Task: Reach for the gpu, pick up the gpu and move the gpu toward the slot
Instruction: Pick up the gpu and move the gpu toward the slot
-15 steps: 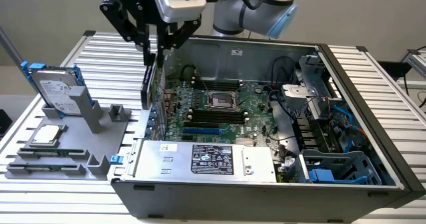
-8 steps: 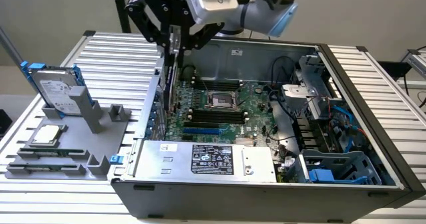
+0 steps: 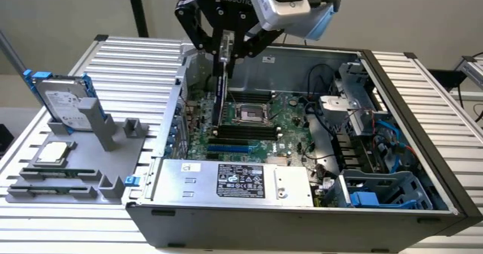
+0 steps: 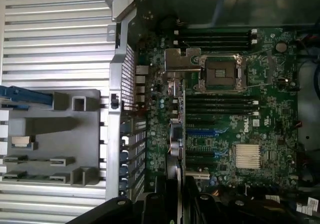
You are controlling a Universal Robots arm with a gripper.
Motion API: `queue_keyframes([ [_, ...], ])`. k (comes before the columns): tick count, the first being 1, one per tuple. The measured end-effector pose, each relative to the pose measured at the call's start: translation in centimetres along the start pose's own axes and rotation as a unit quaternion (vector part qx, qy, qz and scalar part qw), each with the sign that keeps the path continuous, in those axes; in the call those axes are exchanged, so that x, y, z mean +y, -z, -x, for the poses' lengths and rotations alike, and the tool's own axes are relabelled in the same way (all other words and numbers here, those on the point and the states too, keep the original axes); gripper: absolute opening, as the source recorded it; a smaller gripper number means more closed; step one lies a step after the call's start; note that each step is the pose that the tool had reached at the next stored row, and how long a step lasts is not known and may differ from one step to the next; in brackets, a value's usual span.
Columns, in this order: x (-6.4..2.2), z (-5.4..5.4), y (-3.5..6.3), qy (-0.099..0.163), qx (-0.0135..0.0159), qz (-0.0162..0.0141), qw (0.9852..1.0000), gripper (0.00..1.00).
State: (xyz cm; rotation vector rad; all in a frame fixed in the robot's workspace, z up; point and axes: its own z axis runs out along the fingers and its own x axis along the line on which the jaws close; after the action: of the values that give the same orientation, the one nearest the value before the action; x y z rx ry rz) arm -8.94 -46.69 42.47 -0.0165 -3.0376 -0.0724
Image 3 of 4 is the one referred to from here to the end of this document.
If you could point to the black RAM slot bank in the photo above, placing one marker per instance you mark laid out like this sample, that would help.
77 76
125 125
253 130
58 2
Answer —
249 132
251 95

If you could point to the silver metal drive cage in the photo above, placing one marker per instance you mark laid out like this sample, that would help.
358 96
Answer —
358 107

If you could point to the silver CPU chip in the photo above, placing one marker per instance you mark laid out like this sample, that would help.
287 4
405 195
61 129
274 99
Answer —
55 152

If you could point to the copper chipset heatsink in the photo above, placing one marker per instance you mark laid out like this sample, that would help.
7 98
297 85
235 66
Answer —
278 160

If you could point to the grey parts rack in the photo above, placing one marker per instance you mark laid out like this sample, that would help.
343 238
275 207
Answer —
125 158

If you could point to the blue case latch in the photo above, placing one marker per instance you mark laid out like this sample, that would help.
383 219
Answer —
133 180

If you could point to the CPU socket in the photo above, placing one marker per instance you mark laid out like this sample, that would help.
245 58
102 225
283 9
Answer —
250 112

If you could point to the hard disk with blue rails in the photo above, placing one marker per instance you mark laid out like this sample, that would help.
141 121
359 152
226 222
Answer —
62 101

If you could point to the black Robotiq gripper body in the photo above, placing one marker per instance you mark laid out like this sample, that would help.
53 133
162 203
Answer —
226 8

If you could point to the green motherboard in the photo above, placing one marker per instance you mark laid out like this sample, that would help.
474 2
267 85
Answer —
290 118

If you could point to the grey-blue plastic disk bay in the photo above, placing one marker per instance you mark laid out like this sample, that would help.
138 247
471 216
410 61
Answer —
381 180

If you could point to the black open PC case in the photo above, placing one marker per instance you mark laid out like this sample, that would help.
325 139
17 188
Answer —
287 225

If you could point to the black expansion slot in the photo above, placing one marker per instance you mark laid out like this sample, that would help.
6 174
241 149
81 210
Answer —
230 141

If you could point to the grey metal pole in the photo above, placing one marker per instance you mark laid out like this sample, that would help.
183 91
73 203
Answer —
11 53

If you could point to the black box on floor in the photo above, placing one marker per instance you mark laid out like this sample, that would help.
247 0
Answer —
6 138

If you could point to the blue expansion slot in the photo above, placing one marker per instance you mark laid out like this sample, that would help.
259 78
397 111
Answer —
229 149

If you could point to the silver power supply unit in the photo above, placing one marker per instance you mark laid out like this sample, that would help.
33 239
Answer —
211 183

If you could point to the black gpu card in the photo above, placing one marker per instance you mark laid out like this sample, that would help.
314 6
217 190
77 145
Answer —
222 95

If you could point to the green RAM stick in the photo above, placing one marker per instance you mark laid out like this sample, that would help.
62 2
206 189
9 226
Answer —
57 172

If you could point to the black stand pole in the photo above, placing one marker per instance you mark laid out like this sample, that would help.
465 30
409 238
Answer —
139 10

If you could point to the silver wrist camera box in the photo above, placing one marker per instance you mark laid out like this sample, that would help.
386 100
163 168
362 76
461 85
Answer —
281 8

